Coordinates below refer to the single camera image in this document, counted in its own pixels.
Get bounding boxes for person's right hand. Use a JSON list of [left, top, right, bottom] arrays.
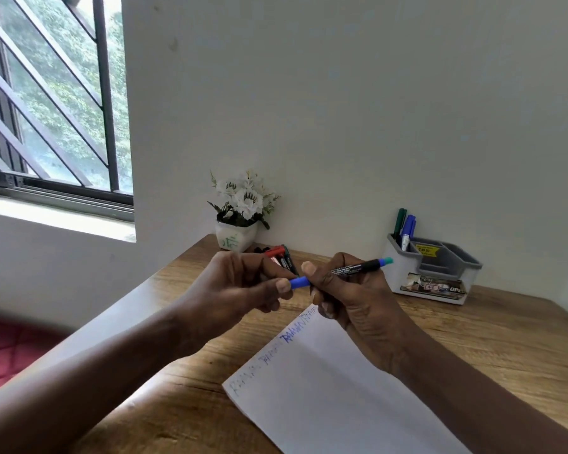
[[300, 252, 417, 374]]

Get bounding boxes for person's left hand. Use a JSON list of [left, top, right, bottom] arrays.
[[170, 250, 298, 355]]

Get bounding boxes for pile of colored markers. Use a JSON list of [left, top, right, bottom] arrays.
[[253, 244, 300, 277]]

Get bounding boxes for thick blue marker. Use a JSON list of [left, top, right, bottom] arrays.
[[399, 214, 417, 253]]

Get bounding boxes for thin green-capped marker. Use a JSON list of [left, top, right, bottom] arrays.
[[391, 207, 408, 242]]

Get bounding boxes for white paper sheet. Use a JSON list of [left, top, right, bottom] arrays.
[[221, 305, 474, 454]]

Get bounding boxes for person's left forearm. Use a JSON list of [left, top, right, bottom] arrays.
[[0, 306, 195, 454]]

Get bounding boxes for person's right forearm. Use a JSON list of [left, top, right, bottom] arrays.
[[390, 335, 568, 454]]

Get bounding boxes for gray desk organizer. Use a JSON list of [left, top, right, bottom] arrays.
[[382, 233, 483, 306]]

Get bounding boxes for potted white artificial flowers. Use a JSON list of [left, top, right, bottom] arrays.
[[206, 168, 281, 253]]

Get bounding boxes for red quilted mattress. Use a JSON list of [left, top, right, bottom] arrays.
[[0, 314, 69, 398]]

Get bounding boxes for barred window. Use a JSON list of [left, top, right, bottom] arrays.
[[0, 0, 136, 222]]

